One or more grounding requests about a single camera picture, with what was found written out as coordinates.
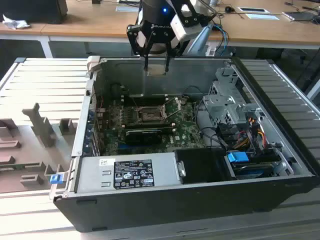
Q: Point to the crumpled white paper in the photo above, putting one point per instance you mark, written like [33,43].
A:
[15,23]

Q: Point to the black power connector bundle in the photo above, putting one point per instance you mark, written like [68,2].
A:
[226,135]

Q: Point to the RAM slot with white clips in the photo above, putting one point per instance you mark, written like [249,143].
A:
[150,96]
[150,125]
[167,130]
[150,100]

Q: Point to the grey laptop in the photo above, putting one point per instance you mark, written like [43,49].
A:
[300,16]

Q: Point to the silver CPU with green edge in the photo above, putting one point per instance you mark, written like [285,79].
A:
[156,71]

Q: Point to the black computer tower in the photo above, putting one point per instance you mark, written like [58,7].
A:
[32,11]

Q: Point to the grey-brown parts rack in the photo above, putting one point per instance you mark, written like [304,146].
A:
[30,150]

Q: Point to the black and grey PC case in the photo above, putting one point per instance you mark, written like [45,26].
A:
[150,207]

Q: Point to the CPU socket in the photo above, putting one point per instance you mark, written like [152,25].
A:
[150,115]

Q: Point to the wooden desk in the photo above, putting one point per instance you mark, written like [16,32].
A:
[87,22]

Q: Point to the grey power supply with label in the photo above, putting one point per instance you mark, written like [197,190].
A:
[95,175]

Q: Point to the silver metal drive cage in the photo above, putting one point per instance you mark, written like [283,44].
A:
[225,107]

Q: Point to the green RAM stick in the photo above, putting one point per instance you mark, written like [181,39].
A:
[17,165]

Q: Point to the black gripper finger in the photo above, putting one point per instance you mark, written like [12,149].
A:
[146,62]
[167,65]

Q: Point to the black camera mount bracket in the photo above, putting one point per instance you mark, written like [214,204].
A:
[192,17]

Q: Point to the black computer mouse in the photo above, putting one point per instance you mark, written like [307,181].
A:
[228,9]

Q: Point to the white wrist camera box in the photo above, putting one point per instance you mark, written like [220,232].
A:
[141,40]
[186,31]

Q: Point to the blue case latch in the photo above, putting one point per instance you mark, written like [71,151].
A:
[55,179]

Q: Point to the blue disk carrier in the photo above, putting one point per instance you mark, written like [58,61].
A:
[237,157]

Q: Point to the green motherboard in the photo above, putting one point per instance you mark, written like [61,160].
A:
[190,135]

